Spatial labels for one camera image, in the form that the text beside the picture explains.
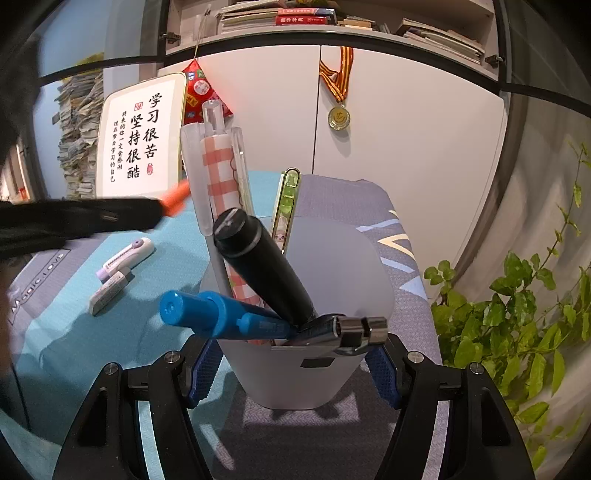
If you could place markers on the translucent white pen holder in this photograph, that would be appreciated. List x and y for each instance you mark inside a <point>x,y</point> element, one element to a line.
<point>295,374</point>

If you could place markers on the red hanging ornament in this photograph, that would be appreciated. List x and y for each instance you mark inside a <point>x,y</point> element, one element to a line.
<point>203,87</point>

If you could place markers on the black pen with silver clip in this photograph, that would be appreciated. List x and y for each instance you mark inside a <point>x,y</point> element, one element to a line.
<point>351,330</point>

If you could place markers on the white eraser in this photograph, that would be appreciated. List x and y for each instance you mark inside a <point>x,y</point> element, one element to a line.
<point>108,293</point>

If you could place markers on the purple correction tape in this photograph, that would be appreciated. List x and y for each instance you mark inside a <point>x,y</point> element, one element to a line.
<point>127,256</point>

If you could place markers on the white calligraphy board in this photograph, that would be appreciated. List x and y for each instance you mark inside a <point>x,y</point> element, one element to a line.
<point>138,138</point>

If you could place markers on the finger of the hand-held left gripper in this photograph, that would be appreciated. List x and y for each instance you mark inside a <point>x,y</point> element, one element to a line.
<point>92,217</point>

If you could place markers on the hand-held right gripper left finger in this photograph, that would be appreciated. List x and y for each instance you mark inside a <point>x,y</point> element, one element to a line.
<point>203,369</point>

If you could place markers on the green cartoon ruler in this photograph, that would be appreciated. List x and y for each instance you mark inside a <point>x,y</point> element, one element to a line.
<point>285,207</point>

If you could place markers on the orange highlighter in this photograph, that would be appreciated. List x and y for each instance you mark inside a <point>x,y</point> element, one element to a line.
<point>175,196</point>

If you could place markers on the stack of papers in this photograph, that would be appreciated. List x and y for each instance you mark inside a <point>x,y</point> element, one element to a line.
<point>81,138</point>

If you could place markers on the row of shelf books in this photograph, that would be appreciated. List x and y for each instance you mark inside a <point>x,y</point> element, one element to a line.
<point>351,21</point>

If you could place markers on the blue pen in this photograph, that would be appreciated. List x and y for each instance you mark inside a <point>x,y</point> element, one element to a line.
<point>207,314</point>

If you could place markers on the green leafy plant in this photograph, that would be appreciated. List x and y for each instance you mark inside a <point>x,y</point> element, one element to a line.
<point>521,277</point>

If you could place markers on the gold medal with striped ribbon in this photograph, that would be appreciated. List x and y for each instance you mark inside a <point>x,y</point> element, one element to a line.
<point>338,117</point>

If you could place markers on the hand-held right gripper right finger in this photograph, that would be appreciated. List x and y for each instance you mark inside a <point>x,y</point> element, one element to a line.
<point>383,374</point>

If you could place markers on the pink checked pen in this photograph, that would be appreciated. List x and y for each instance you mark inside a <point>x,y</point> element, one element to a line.
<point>224,175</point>

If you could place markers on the metal cabinet hinge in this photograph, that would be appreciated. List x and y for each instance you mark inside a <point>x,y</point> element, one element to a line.
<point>494,61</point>
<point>168,38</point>

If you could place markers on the frosted clear pen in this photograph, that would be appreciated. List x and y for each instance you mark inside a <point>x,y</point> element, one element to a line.
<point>196,184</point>

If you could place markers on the white cabinet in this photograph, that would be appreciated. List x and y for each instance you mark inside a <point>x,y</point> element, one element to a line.
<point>415,138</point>

